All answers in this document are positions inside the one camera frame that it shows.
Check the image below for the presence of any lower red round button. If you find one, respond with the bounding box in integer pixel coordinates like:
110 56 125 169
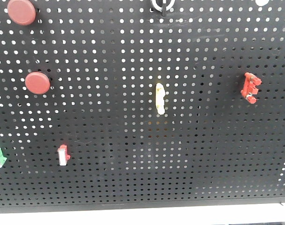
25 72 50 94

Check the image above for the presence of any red round button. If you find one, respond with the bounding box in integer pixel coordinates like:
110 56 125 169
7 0 36 26
25 72 50 94

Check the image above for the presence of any upper red round button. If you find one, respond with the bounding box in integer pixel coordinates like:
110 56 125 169
7 0 36 26

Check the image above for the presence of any black perforated pegboard panel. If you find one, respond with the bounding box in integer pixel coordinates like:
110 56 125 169
0 0 285 213

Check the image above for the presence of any red contact block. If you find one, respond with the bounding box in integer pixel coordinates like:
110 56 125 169
240 72 262 104

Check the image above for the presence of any white standing desk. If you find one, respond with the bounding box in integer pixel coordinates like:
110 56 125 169
0 203 285 225

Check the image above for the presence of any cream white switch block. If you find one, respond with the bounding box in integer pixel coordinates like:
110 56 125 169
155 83 166 115

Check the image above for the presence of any red white switch block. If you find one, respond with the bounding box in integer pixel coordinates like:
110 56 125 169
57 144 70 166

